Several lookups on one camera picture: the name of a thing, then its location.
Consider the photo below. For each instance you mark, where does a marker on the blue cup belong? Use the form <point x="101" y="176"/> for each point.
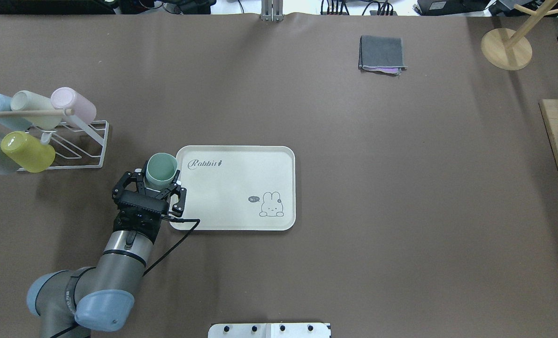
<point x="13" y="123"/>

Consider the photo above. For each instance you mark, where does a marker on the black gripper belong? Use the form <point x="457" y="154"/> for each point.
<point x="119" y="189"/>

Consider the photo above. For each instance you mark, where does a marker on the white cup rack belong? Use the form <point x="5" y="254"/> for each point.
<point x="78" y="145"/>

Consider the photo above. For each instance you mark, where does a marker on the cream cup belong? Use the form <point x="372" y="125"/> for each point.
<point x="25" y="100"/>

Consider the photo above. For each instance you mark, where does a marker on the cream tray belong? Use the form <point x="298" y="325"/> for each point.
<point x="239" y="187"/>

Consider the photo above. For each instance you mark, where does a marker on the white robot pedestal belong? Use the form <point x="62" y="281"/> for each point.
<point x="270" y="330"/>

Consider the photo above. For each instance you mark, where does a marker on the green cup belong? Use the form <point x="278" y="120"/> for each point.
<point x="160" y="171"/>

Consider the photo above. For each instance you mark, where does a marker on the yellow cup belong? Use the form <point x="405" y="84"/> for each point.
<point x="27" y="151"/>

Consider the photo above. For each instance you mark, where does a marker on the aluminium frame post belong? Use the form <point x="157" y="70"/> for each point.
<point x="272" y="11"/>

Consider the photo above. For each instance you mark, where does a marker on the pink cup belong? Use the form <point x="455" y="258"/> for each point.
<point x="68" y="98"/>

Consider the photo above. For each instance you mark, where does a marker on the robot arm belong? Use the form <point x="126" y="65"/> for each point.
<point x="74" y="303"/>

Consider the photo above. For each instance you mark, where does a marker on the grey folded cloth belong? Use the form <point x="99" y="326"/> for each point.
<point x="381" y="54"/>

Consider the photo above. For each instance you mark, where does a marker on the wooden mug tree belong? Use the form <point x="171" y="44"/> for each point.
<point x="509" y="49"/>

